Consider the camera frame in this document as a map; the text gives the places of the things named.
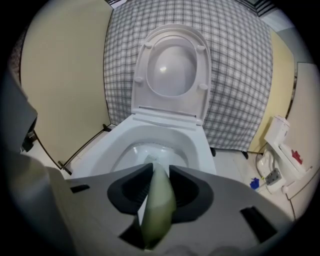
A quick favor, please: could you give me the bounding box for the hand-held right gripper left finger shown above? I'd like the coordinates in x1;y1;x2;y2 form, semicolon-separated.
65;162;154;256

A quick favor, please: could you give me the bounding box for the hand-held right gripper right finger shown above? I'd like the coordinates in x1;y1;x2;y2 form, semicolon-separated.
159;164;295;256

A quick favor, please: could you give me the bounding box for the green toilet brush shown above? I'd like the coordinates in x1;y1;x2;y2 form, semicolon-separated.
139;154;178;251

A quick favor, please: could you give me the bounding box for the grey perforated block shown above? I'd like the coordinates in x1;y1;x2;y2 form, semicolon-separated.
264;167;282;186

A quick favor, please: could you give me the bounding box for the red cloth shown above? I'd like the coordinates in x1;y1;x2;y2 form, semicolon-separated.
290;149;304;166

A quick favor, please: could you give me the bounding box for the yellow partition panel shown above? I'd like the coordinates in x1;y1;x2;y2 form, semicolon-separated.
247;29;296;155

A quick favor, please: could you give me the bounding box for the off-white partition panel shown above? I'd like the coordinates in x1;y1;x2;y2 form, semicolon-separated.
281;61;320;221

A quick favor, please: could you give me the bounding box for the grey plaid cloth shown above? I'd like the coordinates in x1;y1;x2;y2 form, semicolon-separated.
103;0;274;152

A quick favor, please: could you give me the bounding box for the large cream partition panel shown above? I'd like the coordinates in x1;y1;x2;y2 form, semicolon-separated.
19;0;114;171

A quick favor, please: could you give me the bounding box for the black railing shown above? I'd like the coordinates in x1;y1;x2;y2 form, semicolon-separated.
249;0;279;18

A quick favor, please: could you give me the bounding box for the grey hose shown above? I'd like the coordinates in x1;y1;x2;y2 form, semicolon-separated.
255;151;266;176

